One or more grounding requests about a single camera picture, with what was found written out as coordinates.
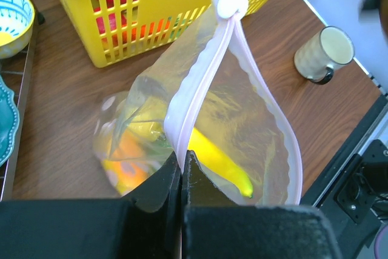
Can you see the teal scalloped plate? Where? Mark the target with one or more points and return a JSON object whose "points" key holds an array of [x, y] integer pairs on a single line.
{"points": [[9, 119]]}

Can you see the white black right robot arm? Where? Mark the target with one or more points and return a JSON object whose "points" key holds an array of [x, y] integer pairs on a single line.
{"points": [[380, 6]]}

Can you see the teal patterned bowl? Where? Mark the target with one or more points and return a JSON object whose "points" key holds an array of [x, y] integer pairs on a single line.
{"points": [[17, 18]]}

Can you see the steel dish rack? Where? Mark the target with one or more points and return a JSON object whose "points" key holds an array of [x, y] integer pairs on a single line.
{"points": [[17, 75]]}

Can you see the yellow plastic basket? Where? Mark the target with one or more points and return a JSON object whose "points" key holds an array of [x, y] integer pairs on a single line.
{"points": [[151, 13]]}

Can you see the yellow banana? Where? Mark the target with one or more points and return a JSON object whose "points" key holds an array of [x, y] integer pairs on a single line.
{"points": [[218, 162]]}

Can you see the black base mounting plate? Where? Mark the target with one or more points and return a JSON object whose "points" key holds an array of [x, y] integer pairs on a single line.
{"points": [[352, 190]]}

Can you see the clear zip top bag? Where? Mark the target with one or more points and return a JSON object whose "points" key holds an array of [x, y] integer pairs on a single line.
{"points": [[208, 80]]}

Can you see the cream metal cup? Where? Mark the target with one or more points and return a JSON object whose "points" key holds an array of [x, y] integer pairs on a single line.
{"points": [[321, 56]]}

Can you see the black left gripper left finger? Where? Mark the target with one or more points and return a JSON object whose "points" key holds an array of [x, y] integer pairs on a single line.
{"points": [[142, 224]]}

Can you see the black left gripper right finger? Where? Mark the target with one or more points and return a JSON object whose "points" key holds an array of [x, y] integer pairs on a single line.
{"points": [[213, 226]]}

